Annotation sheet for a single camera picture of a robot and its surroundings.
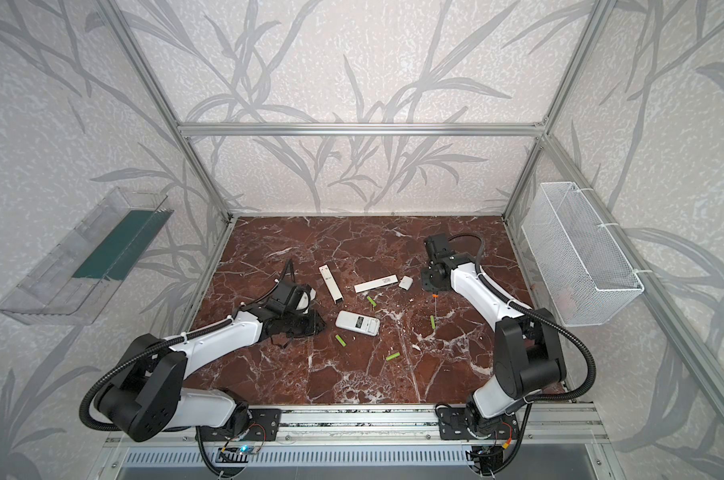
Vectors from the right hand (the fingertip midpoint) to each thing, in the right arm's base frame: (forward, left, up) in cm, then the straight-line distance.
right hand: (433, 272), depth 91 cm
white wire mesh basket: (-16, -27, +25) cm, 40 cm away
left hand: (-13, +32, -5) cm, 35 cm away
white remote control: (+1, +33, -8) cm, 34 cm away
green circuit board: (-44, +49, -9) cm, 67 cm away
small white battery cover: (+3, +8, -11) cm, 14 cm away
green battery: (-5, +20, -10) cm, 22 cm away
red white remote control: (-13, +23, -8) cm, 28 cm away
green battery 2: (-18, +29, -10) cm, 35 cm away
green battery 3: (-10, 0, -10) cm, 15 cm away
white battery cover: (+3, +18, -11) cm, 21 cm away
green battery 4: (-22, +13, -9) cm, 28 cm away
